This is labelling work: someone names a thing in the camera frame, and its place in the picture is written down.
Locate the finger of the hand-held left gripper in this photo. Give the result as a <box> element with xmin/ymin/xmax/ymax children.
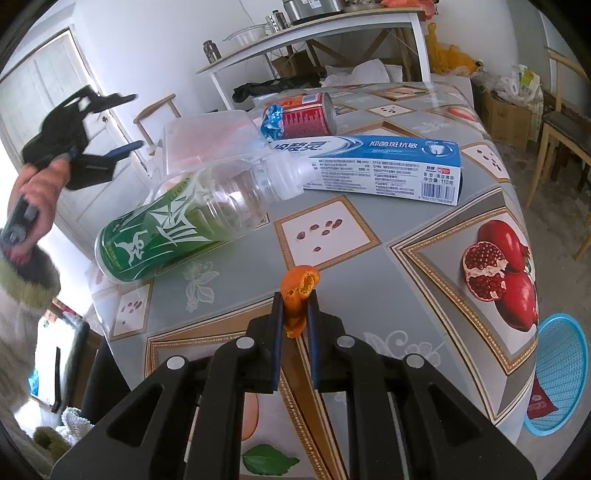
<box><xmin>85</xmin><ymin>88</ymin><xmax>139</xmax><ymax>114</ymax></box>
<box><xmin>69</xmin><ymin>141</ymin><xmax>144</xmax><ymax>162</ymax></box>

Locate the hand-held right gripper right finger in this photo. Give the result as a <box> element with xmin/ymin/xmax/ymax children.
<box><xmin>307</xmin><ymin>288</ymin><xmax>539</xmax><ymax>480</ymax></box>

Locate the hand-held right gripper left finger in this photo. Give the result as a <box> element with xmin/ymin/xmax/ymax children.
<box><xmin>50</xmin><ymin>292</ymin><xmax>284</xmax><ymax>480</ymax></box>

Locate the orange peel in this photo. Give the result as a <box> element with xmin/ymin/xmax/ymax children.
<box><xmin>281</xmin><ymin>265</ymin><xmax>321</xmax><ymax>339</ymax></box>

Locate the green label plastic bottle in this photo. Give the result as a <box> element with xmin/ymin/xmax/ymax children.
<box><xmin>95</xmin><ymin>154</ymin><xmax>319</xmax><ymax>284</ymax></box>

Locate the red drink can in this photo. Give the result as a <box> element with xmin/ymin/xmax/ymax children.
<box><xmin>263</xmin><ymin>92</ymin><xmax>337</xmax><ymax>139</ymax></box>

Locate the blue white toothpaste box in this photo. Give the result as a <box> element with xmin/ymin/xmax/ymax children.
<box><xmin>270</xmin><ymin>135</ymin><xmax>464</xmax><ymax>206</ymax></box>

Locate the blue plastic basket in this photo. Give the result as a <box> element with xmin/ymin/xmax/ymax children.
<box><xmin>523</xmin><ymin>314</ymin><xmax>589</xmax><ymax>437</ymax></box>

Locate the person's left forearm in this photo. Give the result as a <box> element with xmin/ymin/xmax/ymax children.
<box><xmin>0</xmin><ymin>249</ymin><xmax>63</xmax><ymax>478</ymax></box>

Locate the person's left hand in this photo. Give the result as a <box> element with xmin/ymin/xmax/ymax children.
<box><xmin>9</xmin><ymin>159</ymin><xmax>70</xmax><ymax>266</ymax></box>

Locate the white door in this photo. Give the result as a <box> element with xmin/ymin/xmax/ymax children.
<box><xmin>0</xmin><ymin>25</ymin><xmax>153</xmax><ymax>241</ymax></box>

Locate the fruit print tablecloth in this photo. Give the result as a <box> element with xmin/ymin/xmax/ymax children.
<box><xmin>90</xmin><ymin>80</ymin><xmax>541</xmax><ymax>480</ymax></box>

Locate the crumpled blue foil wrapper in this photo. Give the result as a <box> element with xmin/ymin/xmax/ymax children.
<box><xmin>259</xmin><ymin>104</ymin><xmax>289</xmax><ymax>141</ymax></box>

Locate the clear plastic bowl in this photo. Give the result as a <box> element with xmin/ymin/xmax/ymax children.
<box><xmin>224</xmin><ymin>25</ymin><xmax>271</xmax><ymax>47</ymax></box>

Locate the black cloth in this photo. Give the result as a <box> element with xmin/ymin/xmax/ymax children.
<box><xmin>232</xmin><ymin>76</ymin><xmax>324</xmax><ymax>104</ymax></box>

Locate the cardboard box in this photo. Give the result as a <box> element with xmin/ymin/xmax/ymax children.
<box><xmin>478</xmin><ymin>88</ymin><xmax>539</xmax><ymax>148</ymax></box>
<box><xmin>272</xmin><ymin>51</ymin><xmax>319</xmax><ymax>79</ymax></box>

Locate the fuzzy white green jacket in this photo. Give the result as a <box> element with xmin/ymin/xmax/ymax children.
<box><xmin>32</xmin><ymin>406</ymin><xmax>95</xmax><ymax>464</ymax></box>

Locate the steel rice cooker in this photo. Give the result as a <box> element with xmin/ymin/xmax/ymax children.
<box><xmin>283</xmin><ymin>0</ymin><xmax>345</xmax><ymax>24</ymax></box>

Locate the white side table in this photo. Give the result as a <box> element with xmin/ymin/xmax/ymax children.
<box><xmin>196</xmin><ymin>7</ymin><xmax>432</xmax><ymax>112</ymax></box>

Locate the red snack packet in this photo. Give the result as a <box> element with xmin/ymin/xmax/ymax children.
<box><xmin>526</xmin><ymin>376</ymin><xmax>557</xmax><ymax>421</ymax></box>

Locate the large white bag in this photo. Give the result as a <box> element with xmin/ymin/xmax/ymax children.
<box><xmin>321</xmin><ymin>60</ymin><xmax>407</xmax><ymax>88</ymax></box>

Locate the yellow plastic bag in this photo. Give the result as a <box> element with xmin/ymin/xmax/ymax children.
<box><xmin>425</xmin><ymin>23</ymin><xmax>481</xmax><ymax>77</ymax></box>

